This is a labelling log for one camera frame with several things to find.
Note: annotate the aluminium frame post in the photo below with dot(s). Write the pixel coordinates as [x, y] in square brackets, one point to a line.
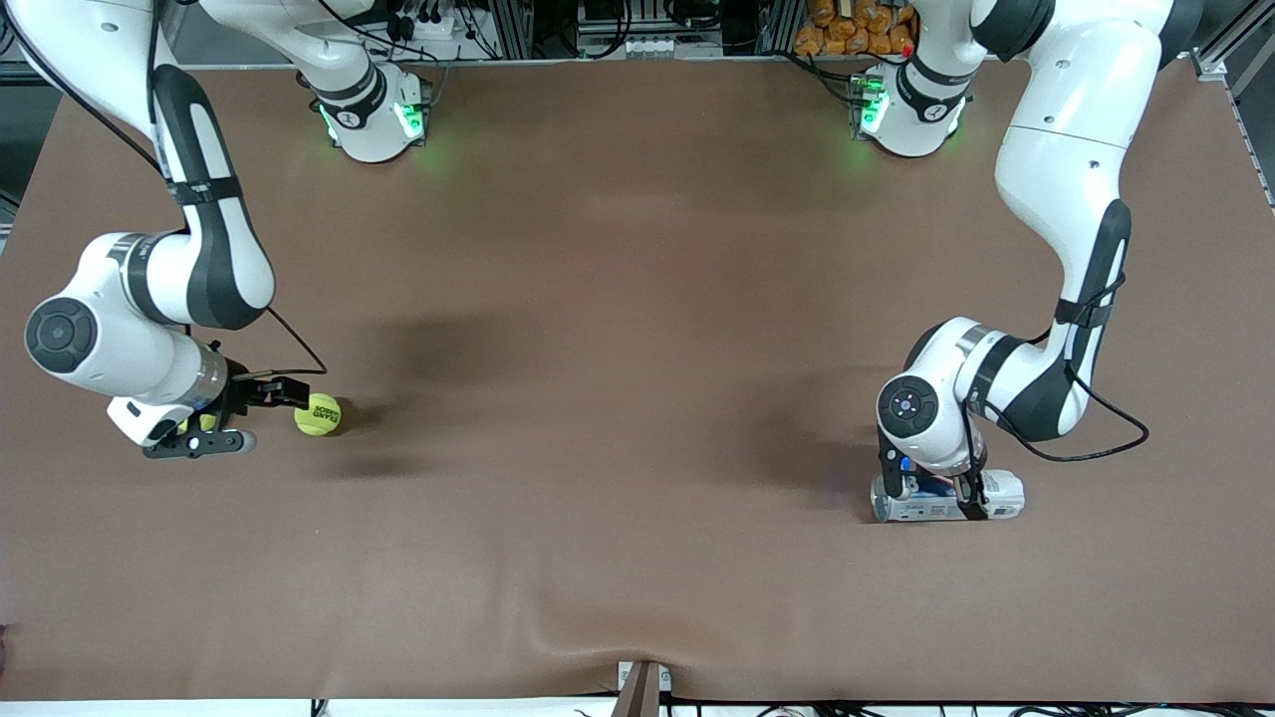
[780, 25]
[508, 25]

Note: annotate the yellow Wilson tennis ball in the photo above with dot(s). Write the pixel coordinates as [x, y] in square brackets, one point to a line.
[207, 422]

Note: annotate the aluminium camera post profile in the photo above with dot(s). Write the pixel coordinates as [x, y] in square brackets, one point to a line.
[642, 692]

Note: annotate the white power strip with plugs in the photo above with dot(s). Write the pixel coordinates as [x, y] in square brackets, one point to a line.
[428, 30]

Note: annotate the white blue tennis ball can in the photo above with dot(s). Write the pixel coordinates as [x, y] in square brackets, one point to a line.
[1001, 495]

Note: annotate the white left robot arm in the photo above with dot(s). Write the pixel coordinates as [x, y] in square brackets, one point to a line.
[1056, 149]

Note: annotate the aluminium corner bracket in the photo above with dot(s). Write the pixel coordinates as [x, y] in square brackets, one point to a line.
[1208, 66]

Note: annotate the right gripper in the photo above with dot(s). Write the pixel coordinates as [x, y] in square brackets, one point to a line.
[242, 390]

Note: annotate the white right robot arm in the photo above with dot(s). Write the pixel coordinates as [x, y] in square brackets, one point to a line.
[110, 349]

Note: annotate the yellow Roland Garros tennis ball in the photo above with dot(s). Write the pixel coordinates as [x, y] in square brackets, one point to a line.
[321, 418]

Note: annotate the small white power strip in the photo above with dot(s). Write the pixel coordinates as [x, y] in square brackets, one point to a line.
[652, 46]

